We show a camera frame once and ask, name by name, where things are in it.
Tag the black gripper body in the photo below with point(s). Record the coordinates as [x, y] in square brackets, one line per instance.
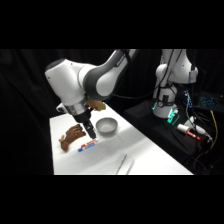
[81, 118]

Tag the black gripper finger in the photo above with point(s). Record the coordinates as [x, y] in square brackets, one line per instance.
[87, 127]
[93, 132]

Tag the blue and white pen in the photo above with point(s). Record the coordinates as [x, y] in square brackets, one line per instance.
[84, 148]

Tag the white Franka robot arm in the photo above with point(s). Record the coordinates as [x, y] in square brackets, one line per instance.
[100, 78]

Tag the grey metal bowl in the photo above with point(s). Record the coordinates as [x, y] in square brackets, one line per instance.
[106, 126]

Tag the brown plush toy animal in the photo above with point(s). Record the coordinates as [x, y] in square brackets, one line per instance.
[71, 136]

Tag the black robot stand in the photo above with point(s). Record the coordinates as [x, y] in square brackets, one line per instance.
[146, 116]

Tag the green status light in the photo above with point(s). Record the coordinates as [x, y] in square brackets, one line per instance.
[172, 116]

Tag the white marker with red cap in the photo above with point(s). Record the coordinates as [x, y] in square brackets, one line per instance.
[186, 130]

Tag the blue lit device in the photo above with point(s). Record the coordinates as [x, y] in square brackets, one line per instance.
[188, 99]

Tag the blue backlit keyboard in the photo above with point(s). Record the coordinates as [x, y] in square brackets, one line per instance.
[209, 101]

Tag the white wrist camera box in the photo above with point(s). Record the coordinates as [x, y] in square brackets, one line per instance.
[61, 108]

